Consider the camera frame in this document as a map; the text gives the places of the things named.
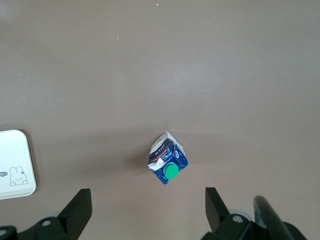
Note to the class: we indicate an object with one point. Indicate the white rabbit print tray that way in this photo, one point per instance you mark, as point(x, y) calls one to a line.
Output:
point(15, 160)

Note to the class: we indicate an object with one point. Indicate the blue milk carton green cap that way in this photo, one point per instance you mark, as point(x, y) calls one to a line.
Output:
point(160, 155)

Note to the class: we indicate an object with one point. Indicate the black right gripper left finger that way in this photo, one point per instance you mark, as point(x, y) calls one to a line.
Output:
point(75, 212)

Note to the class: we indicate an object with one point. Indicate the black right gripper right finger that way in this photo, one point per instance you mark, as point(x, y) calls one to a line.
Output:
point(217, 215)

